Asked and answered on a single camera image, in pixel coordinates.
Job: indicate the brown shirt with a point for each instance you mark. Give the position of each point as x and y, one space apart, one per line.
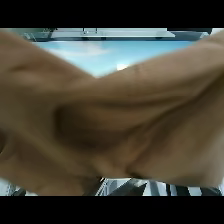
113 126

